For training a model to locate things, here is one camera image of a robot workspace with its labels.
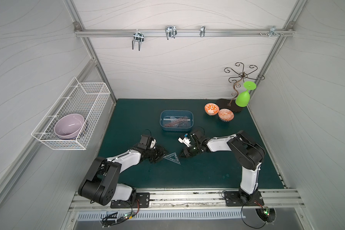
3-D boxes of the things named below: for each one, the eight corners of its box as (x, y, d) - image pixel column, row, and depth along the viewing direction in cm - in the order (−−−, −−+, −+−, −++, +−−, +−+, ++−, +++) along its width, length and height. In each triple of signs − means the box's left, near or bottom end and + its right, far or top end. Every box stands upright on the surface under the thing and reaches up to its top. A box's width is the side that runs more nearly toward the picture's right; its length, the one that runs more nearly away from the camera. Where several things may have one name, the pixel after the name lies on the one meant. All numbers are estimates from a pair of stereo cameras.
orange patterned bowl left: (205, 116, 112) (206, 111, 108) (203, 107, 118) (204, 102, 114) (218, 116, 112) (220, 111, 108) (216, 107, 118) (218, 102, 114)
